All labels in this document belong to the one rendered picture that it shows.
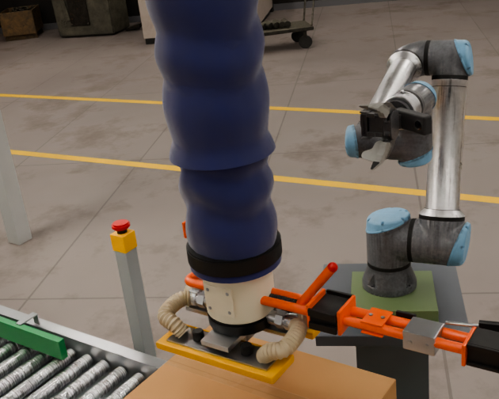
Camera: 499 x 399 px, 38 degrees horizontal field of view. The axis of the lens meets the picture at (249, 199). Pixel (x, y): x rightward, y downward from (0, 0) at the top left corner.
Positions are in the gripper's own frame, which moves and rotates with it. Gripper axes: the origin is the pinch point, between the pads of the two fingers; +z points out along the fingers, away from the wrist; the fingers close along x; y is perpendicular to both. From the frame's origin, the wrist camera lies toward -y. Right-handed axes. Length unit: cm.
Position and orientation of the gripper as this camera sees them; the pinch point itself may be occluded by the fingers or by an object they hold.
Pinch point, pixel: (372, 139)
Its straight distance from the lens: 168.6
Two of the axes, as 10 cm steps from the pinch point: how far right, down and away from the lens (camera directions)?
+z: -5.4, 3.8, -7.5
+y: -8.4, -1.3, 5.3
